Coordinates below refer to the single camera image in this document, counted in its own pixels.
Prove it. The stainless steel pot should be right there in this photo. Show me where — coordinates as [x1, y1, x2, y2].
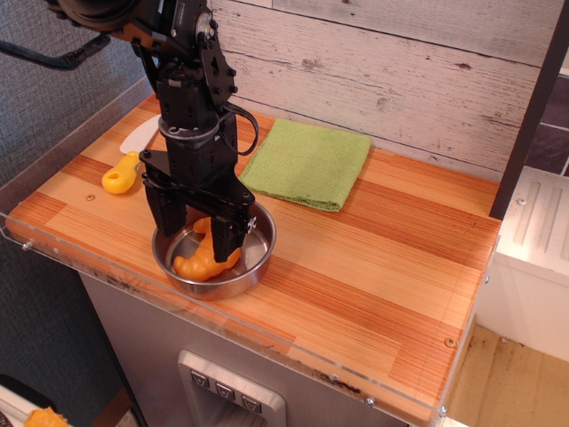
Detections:
[152, 203, 276, 300]

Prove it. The grey toy kitchen cabinet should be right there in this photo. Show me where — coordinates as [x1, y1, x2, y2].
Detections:
[80, 274, 401, 426]

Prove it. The orange object bottom left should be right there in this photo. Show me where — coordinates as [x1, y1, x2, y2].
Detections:
[23, 407, 69, 427]

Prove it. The orange toy croissant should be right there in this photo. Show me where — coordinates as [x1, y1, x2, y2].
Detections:
[173, 217, 242, 282]

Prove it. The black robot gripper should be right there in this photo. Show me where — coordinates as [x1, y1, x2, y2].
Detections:
[140, 128, 255, 262]

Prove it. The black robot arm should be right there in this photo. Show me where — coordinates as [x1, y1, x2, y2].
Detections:
[47, 1, 254, 262]

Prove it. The dark right vertical post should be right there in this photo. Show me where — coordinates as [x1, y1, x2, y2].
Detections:
[489, 1, 568, 220]

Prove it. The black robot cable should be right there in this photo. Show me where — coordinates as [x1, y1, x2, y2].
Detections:
[0, 33, 260, 157]

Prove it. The toy knife yellow handle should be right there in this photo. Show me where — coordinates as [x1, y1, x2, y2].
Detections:
[100, 116, 160, 196]

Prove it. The white cabinet at right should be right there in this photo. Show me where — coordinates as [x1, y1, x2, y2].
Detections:
[475, 167, 568, 360]

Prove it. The green folded cloth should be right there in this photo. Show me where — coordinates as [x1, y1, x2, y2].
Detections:
[240, 119, 372, 213]

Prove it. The silver dispenser button panel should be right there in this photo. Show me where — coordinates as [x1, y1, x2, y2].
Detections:
[178, 350, 287, 426]

